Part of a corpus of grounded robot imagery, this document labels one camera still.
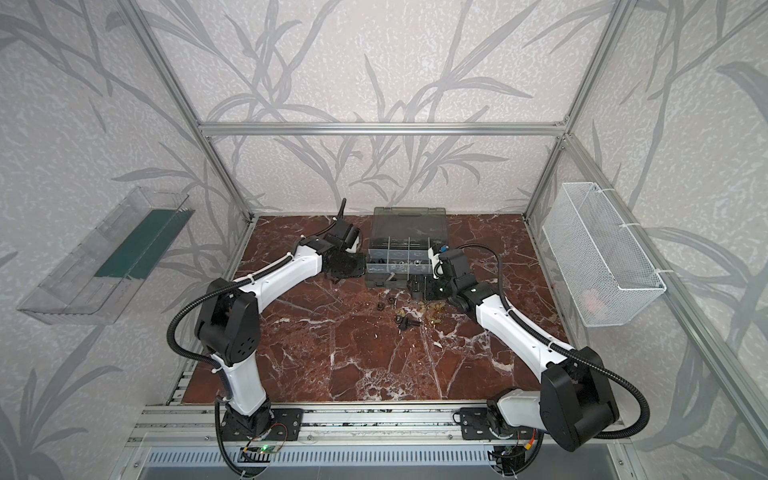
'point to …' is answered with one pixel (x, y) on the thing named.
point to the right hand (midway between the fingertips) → (421, 274)
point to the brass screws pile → (432, 310)
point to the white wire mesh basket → (608, 273)
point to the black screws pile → (407, 321)
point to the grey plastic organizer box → (399, 243)
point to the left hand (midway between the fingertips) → (368, 262)
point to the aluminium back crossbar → (382, 128)
